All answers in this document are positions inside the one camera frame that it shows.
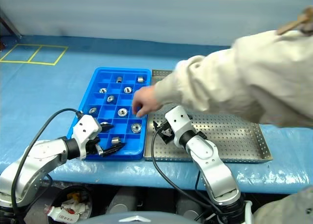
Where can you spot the grey robot torso cover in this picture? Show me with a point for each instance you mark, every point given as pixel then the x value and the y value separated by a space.
pixel 137 219

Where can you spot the beige jacket sleeve arm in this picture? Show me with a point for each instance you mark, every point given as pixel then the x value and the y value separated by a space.
pixel 244 74

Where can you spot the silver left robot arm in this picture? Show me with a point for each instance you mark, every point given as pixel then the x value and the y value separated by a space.
pixel 36 158

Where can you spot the grey metal frame bar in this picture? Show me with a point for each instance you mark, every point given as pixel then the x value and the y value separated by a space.
pixel 11 24

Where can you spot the beige fabric garment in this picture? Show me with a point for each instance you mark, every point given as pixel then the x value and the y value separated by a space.
pixel 288 209

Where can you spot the grey rounded cylinder shape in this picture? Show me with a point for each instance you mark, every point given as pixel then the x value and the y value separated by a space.
pixel 188 207
pixel 121 202

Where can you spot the metal roller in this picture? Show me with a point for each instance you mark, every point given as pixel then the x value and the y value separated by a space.
pixel 104 123
pixel 136 127
pixel 93 110
pixel 110 98
pixel 115 140
pixel 140 79
pixel 122 112
pixel 127 89
pixel 103 90
pixel 119 79

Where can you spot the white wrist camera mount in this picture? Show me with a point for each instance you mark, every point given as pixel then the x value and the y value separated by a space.
pixel 84 128
pixel 179 121

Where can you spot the person's bare hand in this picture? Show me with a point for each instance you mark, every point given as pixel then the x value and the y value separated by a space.
pixel 146 100

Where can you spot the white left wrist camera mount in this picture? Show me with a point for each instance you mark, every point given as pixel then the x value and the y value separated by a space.
pixel 84 128

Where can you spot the perforated steel tray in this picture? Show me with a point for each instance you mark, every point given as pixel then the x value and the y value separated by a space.
pixel 232 141

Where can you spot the black waste bin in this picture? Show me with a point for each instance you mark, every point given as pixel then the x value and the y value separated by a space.
pixel 85 197

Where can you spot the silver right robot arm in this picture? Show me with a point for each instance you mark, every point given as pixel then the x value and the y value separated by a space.
pixel 212 165

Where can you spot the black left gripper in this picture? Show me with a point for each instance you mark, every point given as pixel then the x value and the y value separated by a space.
pixel 93 148

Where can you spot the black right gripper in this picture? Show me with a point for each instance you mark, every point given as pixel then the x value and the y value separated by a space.
pixel 167 131

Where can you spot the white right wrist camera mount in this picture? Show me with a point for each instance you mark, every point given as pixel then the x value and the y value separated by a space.
pixel 179 121

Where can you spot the blue compartment plastic tray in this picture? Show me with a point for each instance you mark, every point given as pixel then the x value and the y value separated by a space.
pixel 105 111

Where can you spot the white red crumpled wrapper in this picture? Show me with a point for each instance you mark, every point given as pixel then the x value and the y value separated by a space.
pixel 64 209

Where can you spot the person's head with hair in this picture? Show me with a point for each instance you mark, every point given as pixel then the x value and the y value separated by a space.
pixel 305 21

